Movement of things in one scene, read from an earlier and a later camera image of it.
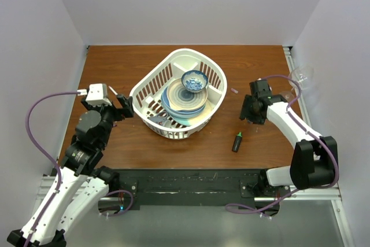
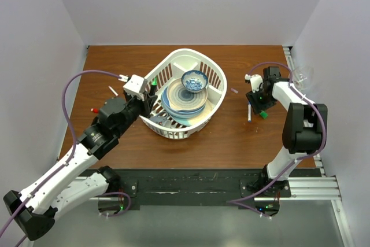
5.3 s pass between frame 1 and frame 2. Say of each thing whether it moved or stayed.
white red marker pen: stayed
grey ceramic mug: stayed
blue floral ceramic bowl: stayed
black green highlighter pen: moved
